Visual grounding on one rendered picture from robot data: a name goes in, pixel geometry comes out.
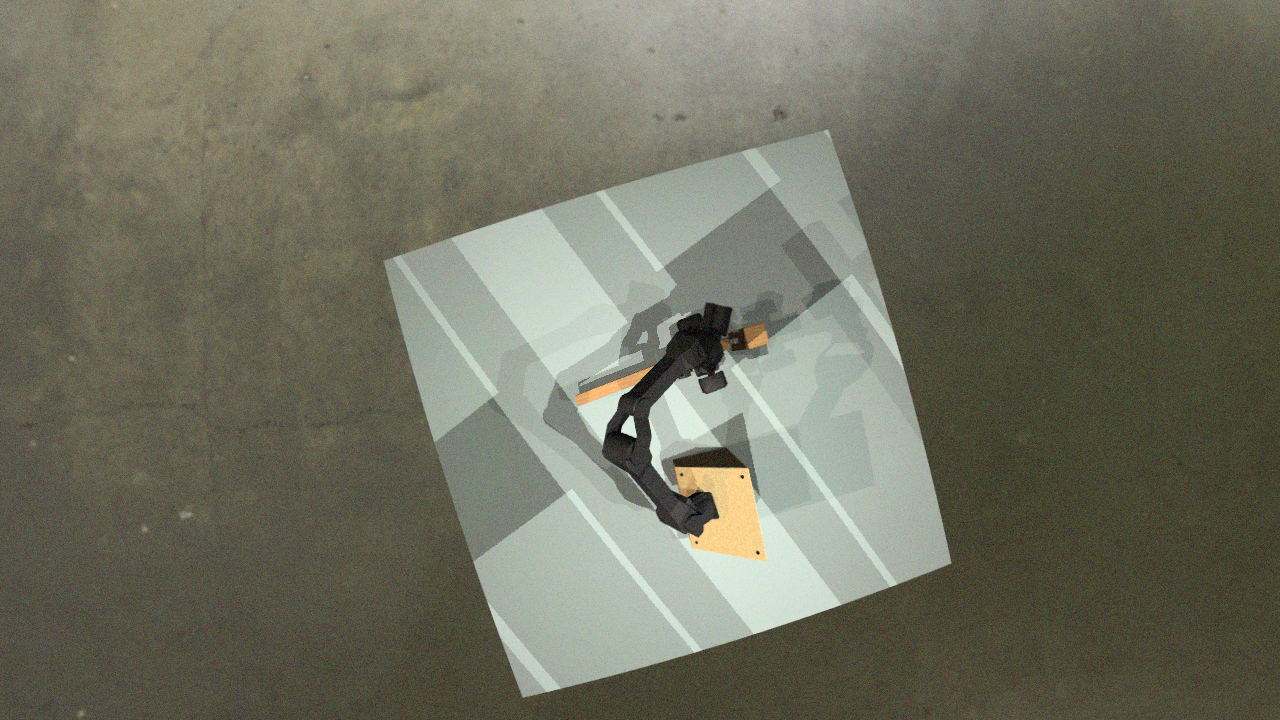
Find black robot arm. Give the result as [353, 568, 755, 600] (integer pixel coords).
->
[602, 302, 732, 538]

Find wooden post with slot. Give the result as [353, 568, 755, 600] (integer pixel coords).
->
[727, 322, 769, 351]

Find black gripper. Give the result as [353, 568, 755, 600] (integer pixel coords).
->
[677, 313, 728, 395]

